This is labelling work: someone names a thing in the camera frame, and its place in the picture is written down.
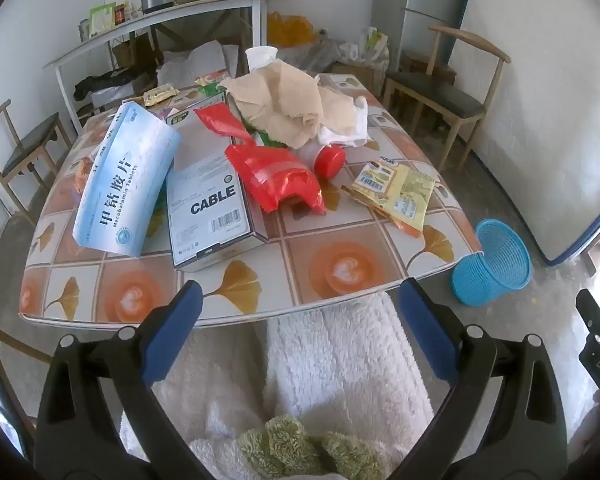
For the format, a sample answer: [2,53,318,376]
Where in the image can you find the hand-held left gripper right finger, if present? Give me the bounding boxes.
[380,277,568,480]

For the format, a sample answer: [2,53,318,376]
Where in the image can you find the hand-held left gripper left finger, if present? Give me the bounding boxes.
[34,280,218,480]

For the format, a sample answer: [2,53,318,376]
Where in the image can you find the blue plastic wastebasket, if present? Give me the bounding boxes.
[451,218,532,307]

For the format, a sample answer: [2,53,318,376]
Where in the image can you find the white cable box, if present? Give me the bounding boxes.
[166,94,268,273]

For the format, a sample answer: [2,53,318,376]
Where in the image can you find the yellow snack packet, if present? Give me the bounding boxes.
[341,156,437,238]

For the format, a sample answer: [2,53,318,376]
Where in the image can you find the blue white medicine box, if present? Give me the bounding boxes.
[72,101,182,257]

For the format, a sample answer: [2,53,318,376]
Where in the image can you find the red plastic pouch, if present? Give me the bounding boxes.
[224,142,327,216]

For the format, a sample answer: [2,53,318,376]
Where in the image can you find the white bottle with red cap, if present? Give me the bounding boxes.
[297,139,347,181]

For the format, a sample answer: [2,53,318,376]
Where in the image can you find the red orange wrapper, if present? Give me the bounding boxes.
[194,104,253,147]

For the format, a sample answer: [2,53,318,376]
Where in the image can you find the white plastic bag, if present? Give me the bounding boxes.
[317,95,373,148]

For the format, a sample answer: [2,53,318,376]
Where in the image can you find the brown paper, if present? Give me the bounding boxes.
[220,59,357,150]

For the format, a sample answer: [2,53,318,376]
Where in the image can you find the green fuzzy slipper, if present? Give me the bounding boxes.
[237,415,323,480]
[320,430,386,480]

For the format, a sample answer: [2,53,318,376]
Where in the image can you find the small yellow packet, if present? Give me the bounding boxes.
[144,85,181,107]

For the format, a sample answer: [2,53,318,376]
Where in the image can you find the wooden chair with dark seat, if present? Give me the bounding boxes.
[0,99,73,226]
[382,25,511,171]

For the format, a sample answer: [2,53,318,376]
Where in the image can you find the white mattress with blue edge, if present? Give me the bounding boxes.
[457,0,600,266]

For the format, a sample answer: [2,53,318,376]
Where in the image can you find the black cloth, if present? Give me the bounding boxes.
[74,67,151,101]

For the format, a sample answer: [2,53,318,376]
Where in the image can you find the dark wooden stool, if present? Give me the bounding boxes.
[400,52,456,86]

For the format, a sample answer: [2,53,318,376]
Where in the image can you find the white paper cup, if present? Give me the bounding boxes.
[245,46,279,75]

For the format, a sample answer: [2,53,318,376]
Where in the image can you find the white bag with green carton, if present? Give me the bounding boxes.
[340,27,391,68]

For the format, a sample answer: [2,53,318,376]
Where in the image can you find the clear plastic bags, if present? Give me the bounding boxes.
[300,40,341,73]

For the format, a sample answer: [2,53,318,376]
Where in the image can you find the white metal shelf table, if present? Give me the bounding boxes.
[42,0,271,136]

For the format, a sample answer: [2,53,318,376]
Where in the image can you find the green white packet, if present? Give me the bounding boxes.
[89,2,117,38]

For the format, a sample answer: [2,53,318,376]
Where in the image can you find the yellow plastic bag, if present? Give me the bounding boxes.
[266,11,315,47]

